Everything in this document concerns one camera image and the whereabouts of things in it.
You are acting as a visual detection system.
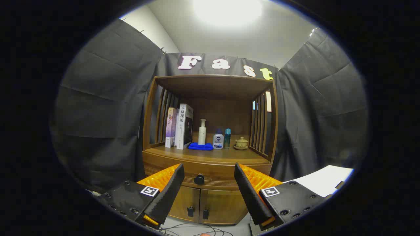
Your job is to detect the purple book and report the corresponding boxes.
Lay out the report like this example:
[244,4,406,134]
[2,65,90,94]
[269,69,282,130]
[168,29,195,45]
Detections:
[166,108,178,148]

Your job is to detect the brown wooden cabinet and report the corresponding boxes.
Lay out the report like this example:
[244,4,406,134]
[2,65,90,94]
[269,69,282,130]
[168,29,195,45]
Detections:
[142,74,279,226]

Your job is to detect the black floor cables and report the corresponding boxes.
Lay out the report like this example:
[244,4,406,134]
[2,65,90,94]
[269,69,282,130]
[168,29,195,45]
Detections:
[154,222,233,236]

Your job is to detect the white bottle with blue cap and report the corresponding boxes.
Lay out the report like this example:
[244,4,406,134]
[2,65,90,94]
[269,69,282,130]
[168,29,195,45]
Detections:
[213,128,224,150]

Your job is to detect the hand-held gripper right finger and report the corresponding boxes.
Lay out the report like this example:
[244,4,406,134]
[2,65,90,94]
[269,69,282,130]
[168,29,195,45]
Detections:
[234,162,328,231]

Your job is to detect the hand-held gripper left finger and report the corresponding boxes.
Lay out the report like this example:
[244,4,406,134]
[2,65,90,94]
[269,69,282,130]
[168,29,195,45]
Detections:
[97,163,185,230]

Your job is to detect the blue folded cloth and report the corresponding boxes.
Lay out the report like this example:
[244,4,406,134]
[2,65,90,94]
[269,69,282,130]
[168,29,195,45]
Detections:
[188,142,214,151]

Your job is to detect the wooden cabinet drawer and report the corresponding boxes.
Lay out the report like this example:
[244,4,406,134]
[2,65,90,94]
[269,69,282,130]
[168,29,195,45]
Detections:
[143,160,272,191]

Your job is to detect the white book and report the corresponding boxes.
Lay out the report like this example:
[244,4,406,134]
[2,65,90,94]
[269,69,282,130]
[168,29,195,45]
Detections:
[175,104,194,150]

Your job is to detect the white pump bottle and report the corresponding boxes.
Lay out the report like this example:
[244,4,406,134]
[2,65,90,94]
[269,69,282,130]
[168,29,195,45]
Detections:
[198,119,207,145]

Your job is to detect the wooden countertop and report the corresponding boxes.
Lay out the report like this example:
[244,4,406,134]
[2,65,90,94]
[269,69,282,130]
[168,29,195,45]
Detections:
[146,144,271,165]

